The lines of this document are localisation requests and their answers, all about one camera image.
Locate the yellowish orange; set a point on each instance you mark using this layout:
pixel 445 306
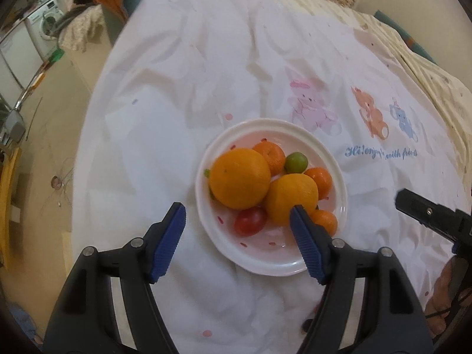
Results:
pixel 291 197

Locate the small mandarin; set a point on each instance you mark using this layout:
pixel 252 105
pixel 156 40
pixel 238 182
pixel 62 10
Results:
pixel 325 221
pixel 320 180
pixel 271 155

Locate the pink dotted white plate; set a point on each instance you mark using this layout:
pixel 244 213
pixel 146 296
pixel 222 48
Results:
pixel 258 250

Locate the dark blueberry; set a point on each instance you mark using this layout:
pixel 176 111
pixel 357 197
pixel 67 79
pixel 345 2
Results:
pixel 308 326

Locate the yellow wooden chair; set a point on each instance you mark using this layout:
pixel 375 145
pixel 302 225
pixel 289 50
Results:
pixel 9 206

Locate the red cherry tomato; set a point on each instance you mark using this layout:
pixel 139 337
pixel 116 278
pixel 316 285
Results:
pixel 250 221

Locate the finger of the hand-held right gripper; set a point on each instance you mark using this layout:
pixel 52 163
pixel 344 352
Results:
pixel 429 212

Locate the chrome rail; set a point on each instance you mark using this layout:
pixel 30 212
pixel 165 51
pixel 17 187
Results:
pixel 33 83

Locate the cream patterned quilt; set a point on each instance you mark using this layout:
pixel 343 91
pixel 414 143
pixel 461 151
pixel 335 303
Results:
pixel 435 81

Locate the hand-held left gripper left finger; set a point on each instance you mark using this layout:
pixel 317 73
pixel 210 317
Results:
pixel 166 247

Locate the person's right hand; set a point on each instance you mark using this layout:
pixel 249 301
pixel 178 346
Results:
pixel 442 287

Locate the white cartoon printed blanket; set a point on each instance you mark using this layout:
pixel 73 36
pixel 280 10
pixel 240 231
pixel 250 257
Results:
pixel 184 81

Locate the grey metal box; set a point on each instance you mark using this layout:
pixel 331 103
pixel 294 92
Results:
pixel 14 125

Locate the small green fruit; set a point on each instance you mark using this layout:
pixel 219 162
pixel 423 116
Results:
pixel 295 162

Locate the white kitchen cabinets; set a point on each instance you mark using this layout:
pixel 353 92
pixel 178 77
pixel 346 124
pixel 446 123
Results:
pixel 16 59

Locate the cream knitted throw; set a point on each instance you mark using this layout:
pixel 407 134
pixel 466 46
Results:
pixel 83 29

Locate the teal pillow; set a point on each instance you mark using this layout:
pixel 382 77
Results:
pixel 405 33

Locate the green dustpan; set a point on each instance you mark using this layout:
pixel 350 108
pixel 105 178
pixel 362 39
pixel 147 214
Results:
pixel 57 55

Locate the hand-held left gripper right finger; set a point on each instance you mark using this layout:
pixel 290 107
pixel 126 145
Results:
pixel 308 243

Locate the large round orange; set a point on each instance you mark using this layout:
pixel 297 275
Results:
pixel 239 177

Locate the white washing machine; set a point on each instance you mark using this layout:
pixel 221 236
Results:
pixel 44 25

